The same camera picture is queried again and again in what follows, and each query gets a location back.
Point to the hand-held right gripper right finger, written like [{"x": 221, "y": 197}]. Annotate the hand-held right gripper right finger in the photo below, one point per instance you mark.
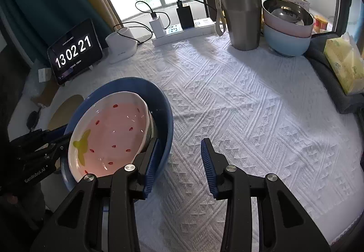
[{"x": 209, "y": 166}]

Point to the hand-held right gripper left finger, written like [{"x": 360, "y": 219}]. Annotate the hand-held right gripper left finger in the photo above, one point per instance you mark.
[{"x": 150, "y": 166}]

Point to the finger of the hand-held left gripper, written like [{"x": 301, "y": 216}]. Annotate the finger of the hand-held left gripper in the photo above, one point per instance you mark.
[
  {"x": 57, "y": 132},
  {"x": 61, "y": 146}
]

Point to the pink strawberry bowl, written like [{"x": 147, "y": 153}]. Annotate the pink strawberry bowl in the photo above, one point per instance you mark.
[{"x": 113, "y": 132}]

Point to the large blue bowl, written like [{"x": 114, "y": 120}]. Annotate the large blue bowl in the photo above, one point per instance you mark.
[{"x": 162, "y": 115}]

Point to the black round pouch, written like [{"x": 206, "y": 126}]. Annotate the black round pouch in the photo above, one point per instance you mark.
[{"x": 32, "y": 120}]

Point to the brown cardboard box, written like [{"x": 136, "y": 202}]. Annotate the brown cardboard box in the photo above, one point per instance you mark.
[{"x": 45, "y": 95}]

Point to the small white box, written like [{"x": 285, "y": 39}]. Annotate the small white box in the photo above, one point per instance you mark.
[{"x": 44, "y": 75}]

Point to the white textured tablecloth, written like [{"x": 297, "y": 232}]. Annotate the white textured tablecloth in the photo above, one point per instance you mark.
[{"x": 241, "y": 104}]

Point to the black tablet with clock display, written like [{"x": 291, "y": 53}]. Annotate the black tablet with clock display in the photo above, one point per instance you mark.
[{"x": 74, "y": 51}]

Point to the white double cup holder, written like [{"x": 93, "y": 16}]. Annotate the white double cup holder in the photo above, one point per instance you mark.
[{"x": 121, "y": 47}]

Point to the teal curtain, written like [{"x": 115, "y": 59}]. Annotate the teal curtain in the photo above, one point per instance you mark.
[{"x": 42, "y": 13}]

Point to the white power strip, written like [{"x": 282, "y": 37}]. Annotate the white power strip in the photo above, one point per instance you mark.
[{"x": 176, "y": 31}]

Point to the white charger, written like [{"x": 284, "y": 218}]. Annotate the white charger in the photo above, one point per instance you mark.
[{"x": 157, "y": 25}]

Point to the light blue bowl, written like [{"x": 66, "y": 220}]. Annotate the light blue bowl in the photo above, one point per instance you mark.
[{"x": 287, "y": 45}]

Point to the grey cloth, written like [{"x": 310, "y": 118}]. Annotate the grey cloth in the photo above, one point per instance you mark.
[{"x": 321, "y": 70}]

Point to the steel electric kettle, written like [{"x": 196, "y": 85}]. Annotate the steel electric kettle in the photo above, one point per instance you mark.
[{"x": 244, "y": 21}]

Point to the black charger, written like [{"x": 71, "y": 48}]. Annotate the black charger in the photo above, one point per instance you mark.
[{"x": 185, "y": 17}]

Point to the pink steel-lined bowl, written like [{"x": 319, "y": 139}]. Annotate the pink steel-lined bowl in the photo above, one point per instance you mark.
[{"x": 284, "y": 30}]

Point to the yellow tissue pack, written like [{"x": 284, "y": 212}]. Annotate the yellow tissue pack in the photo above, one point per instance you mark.
[{"x": 344, "y": 64}]

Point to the yellow box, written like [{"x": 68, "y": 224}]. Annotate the yellow box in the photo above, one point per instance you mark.
[{"x": 320, "y": 23}]

